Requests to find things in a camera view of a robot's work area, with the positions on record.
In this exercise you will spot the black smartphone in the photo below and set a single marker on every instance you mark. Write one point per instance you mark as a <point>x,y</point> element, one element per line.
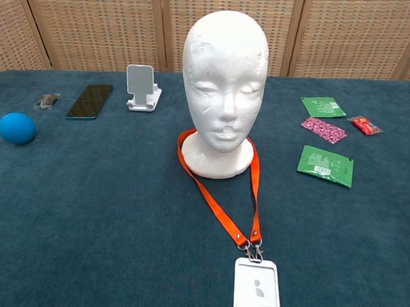
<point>89,102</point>

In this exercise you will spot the green sachet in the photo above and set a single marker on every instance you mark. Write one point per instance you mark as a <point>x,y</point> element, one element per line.
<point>322,106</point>
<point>324,166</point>

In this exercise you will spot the red candy packet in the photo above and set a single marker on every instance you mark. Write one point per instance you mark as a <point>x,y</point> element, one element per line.
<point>364,125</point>

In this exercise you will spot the woven bamboo folding screen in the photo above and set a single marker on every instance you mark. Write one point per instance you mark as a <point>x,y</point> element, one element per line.
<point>95,24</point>

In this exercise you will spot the white phone stand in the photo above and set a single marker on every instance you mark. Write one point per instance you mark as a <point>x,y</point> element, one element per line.
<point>140,79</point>

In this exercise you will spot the dark blue felt table cover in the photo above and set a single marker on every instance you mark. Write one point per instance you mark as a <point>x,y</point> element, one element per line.
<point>84,223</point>

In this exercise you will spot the pink patterned sachet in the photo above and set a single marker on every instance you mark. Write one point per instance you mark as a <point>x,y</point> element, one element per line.
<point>324,130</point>

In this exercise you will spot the clear packet brown snack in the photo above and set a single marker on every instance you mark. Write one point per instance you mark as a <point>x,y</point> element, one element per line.
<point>47,101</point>

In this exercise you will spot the white badge card holder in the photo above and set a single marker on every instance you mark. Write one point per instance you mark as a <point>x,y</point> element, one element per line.
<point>257,294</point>

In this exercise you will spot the white foam mannequin head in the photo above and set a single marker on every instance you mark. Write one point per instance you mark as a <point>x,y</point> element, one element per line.
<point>223,75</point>

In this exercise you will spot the blue ball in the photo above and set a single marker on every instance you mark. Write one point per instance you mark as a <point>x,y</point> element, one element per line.
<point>17,128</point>

